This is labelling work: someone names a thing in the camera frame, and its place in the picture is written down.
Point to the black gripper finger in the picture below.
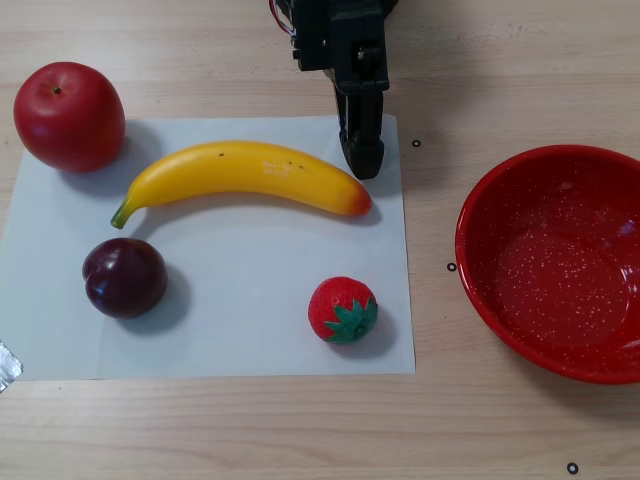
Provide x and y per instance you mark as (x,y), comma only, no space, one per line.
(343,115)
(369,150)

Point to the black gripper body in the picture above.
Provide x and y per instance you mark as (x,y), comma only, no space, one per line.
(361,75)

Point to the yellow plastic banana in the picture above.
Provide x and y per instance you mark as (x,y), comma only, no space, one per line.
(240,170)

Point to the dark purple plastic plum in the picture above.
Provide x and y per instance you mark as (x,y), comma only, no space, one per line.
(125,277)

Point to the red speckled bowl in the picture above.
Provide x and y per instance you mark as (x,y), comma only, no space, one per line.
(550,280)

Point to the red plastic strawberry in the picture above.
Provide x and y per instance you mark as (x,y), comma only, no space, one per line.
(335,305)

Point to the white paper sheet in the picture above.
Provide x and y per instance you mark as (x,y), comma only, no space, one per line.
(250,280)

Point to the red plastic apple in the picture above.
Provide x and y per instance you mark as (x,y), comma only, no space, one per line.
(70,120)

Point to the grey tape piece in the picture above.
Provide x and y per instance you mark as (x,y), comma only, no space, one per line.
(7,367)

